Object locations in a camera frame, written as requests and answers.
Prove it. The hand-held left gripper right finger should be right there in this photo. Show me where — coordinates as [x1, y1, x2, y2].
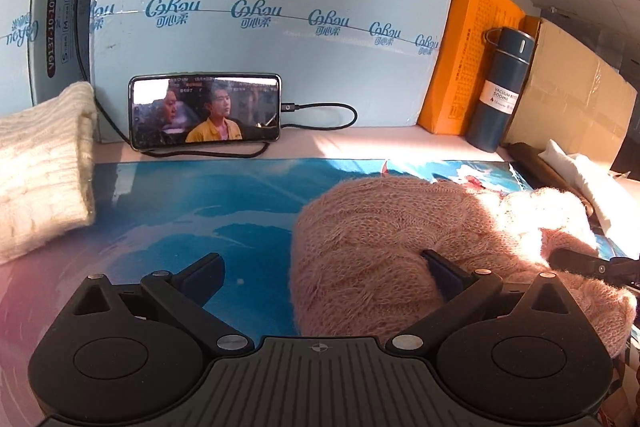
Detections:
[387, 248, 596, 353]

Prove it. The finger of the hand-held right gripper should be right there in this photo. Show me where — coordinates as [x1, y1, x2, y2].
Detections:
[551, 248, 640, 288]

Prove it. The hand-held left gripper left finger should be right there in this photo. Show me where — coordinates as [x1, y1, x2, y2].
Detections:
[54, 252, 254, 354]

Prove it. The pink knitted sweater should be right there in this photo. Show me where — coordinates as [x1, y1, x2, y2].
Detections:
[289, 174, 639, 359]

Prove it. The blue printed desk mat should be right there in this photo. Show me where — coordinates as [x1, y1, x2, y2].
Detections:
[0, 157, 631, 358]

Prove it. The white cloth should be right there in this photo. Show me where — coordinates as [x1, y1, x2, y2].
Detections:
[542, 138, 627, 234]

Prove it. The dark brown object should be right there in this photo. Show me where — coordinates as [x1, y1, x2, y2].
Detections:
[507, 141, 597, 219]

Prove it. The smartphone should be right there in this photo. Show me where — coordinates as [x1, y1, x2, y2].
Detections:
[128, 73, 284, 153]

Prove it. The brown cardboard box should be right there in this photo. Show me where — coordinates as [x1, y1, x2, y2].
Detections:
[502, 15, 639, 171]

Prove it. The dark blue vacuum flask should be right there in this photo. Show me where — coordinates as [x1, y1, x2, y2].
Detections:
[464, 25, 536, 154]

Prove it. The cream knitted sweater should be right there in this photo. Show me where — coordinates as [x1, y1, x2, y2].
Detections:
[0, 81, 99, 266]

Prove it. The orange cardboard box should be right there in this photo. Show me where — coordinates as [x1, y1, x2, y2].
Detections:
[417, 0, 526, 137]

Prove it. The black charging cable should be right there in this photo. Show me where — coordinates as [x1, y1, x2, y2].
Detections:
[75, 0, 359, 158]

